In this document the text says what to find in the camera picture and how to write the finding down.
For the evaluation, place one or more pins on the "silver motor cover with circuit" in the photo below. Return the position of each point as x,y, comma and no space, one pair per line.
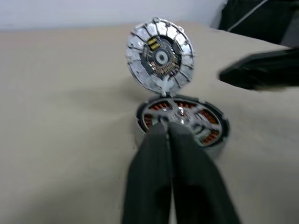
184,51

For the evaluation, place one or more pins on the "black-rimmed silver spoked rotor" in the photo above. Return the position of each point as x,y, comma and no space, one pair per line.
198,126

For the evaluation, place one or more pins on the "grey motor stator housing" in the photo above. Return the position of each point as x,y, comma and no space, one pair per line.
222,144

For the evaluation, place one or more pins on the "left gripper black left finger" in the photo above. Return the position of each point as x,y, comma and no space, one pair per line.
149,177

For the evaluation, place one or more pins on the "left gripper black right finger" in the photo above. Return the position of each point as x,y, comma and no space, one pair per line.
201,182

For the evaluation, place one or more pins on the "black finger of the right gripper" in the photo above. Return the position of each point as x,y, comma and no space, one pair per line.
261,72

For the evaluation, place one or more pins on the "black background object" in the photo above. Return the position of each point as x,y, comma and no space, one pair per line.
257,18

